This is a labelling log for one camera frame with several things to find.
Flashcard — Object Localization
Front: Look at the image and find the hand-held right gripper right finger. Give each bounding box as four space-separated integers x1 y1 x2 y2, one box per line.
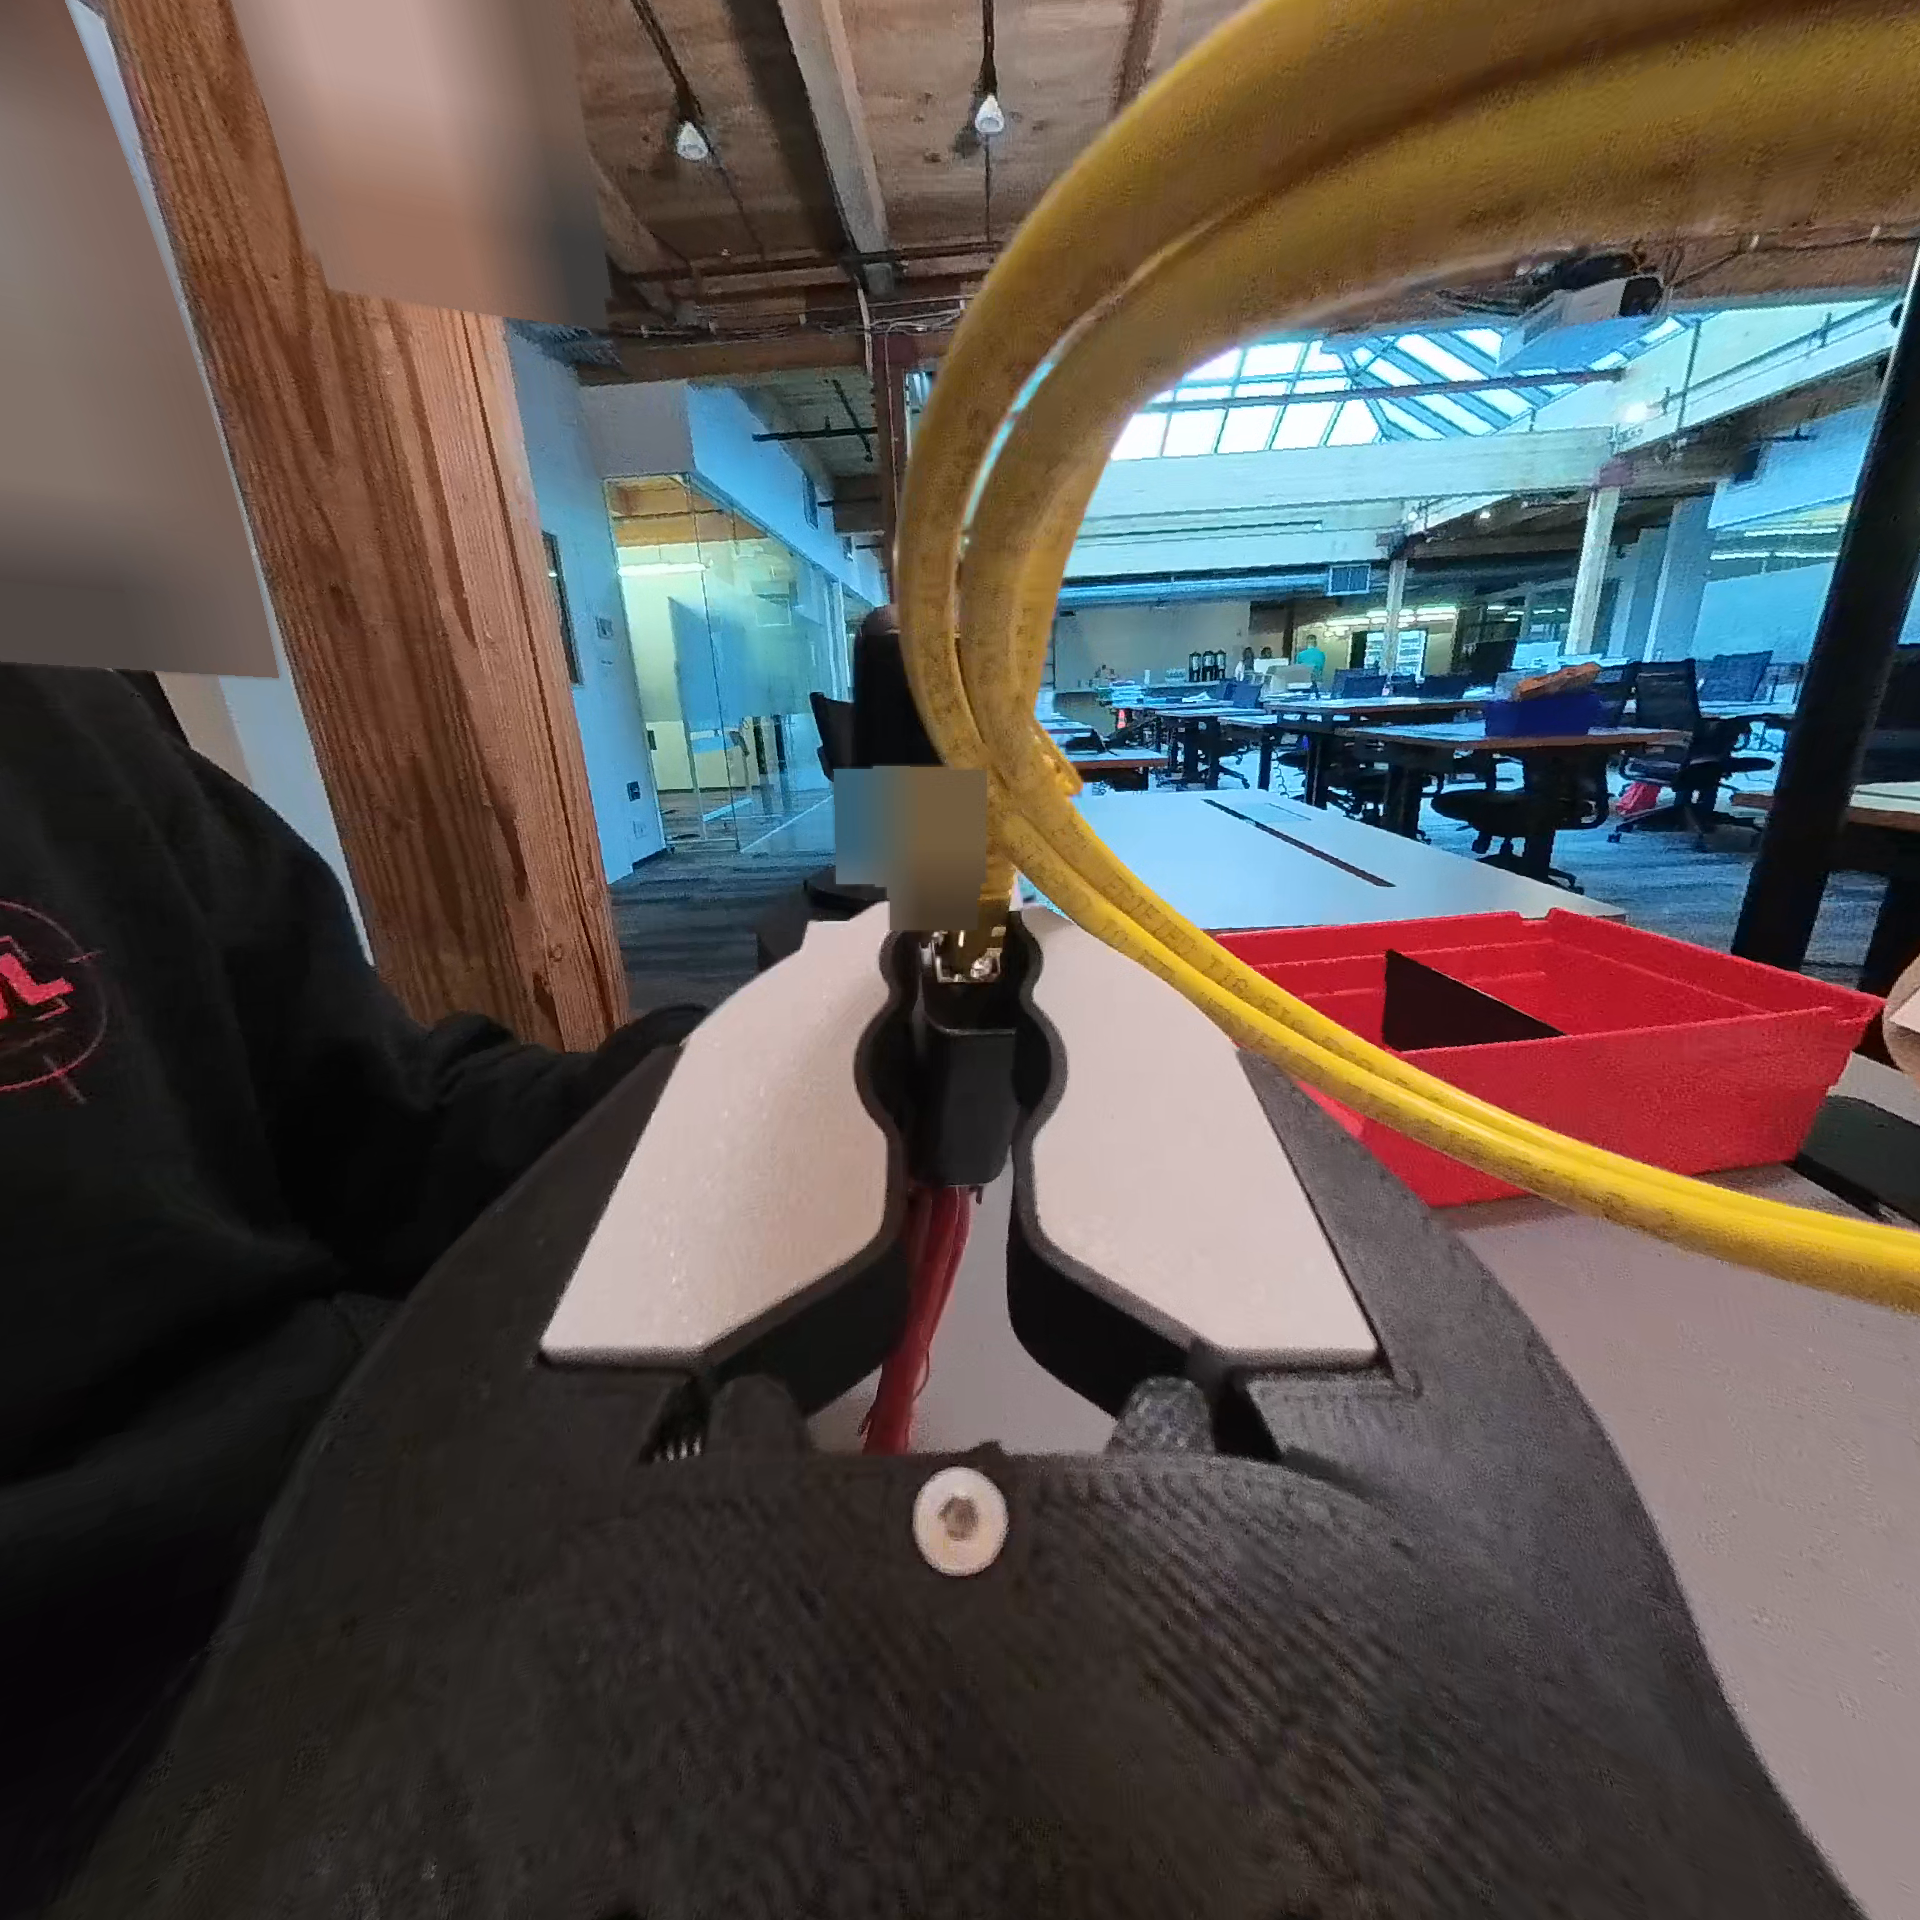
1006 908 1384 1424

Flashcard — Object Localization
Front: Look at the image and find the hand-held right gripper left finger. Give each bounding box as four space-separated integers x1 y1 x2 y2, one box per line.
538 920 921 1415

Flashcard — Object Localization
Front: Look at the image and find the black network switch box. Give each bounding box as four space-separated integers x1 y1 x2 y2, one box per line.
907 938 1034 1187

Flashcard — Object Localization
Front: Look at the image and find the red ethernet cable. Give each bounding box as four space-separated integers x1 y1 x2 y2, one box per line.
863 1181 977 1455

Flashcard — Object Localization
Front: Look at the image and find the red plastic bin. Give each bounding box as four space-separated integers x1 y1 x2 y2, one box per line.
1207 908 1883 1209

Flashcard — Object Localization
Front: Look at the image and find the yellow ethernet cable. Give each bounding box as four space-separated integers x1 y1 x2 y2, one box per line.
896 0 1920 1314

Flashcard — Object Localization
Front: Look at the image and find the black bin divider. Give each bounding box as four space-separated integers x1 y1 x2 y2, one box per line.
1382 949 1568 1051

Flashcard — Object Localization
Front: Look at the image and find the wooden pillar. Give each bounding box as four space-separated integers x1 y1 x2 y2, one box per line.
112 0 634 1051

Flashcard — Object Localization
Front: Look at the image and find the person's torso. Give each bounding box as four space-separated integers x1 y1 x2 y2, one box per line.
0 667 454 1907

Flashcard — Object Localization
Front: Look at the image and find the white ceiling unit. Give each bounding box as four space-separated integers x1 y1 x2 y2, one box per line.
1499 271 1667 378

